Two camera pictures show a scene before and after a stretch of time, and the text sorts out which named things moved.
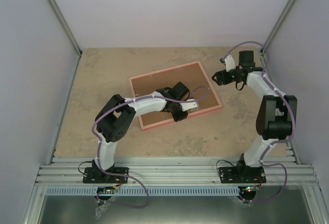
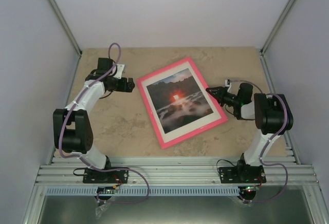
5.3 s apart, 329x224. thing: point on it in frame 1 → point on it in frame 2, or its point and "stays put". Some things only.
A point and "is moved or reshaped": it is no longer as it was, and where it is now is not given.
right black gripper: [225, 79] → [220, 94]
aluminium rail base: [178, 190] stays put
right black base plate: [242, 174] stays put
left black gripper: [177, 117] → [129, 89]
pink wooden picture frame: [192, 75] is moved or reshaped
